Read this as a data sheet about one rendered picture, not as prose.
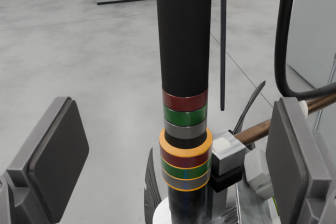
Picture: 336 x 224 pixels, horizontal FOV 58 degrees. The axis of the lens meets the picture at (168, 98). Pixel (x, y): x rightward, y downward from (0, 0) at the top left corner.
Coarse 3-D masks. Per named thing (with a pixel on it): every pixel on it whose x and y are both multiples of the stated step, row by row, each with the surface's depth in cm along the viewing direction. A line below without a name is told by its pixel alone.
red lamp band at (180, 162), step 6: (162, 150) 24; (210, 150) 24; (162, 156) 24; (168, 156) 24; (174, 156) 23; (192, 156) 23; (198, 156) 23; (204, 156) 24; (168, 162) 24; (174, 162) 23; (180, 162) 23; (186, 162) 23; (192, 162) 23; (198, 162) 23
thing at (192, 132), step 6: (204, 120) 22; (168, 126) 23; (174, 126) 22; (192, 126) 22; (198, 126) 22; (204, 126) 23; (168, 132) 23; (174, 132) 22; (180, 132) 22; (186, 132) 22; (192, 132) 22; (198, 132) 22; (180, 138) 22; (186, 138) 22
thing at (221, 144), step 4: (216, 140) 28; (220, 140) 28; (224, 140) 27; (212, 144) 27; (216, 144) 27; (220, 144) 27; (224, 144) 27; (228, 144) 27; (212, 148) 27; (216, 148) 27; (220, 148) 27; (224, 148) 27; (212, 152) 27; (216, 152) 27; (212, 156) 27; (212, 160) 27
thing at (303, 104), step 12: (288, 0) 22; (288, 12) 23; (288, 24) 24; (276, 36) 24; (276, 48) 25; (276, 60) 26; (276, 72) 26; (276, 84) 28; (288, 96) 29; (300, 96) 30; (312, 96) 31
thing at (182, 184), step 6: (162, 168) 25; (210, 168) 26; (162, 174) 26; (204, 174) 25; (168, 180) 25; (174, 180) 25; (180, 180) 24; (186, 180) 24; (192, 180) 24; (198, 180) 25; (204, 180) 25; (174, 186) 25; (180, 186) 25; (186, 186) 25; (192, 186) 25; (198, 186) 25
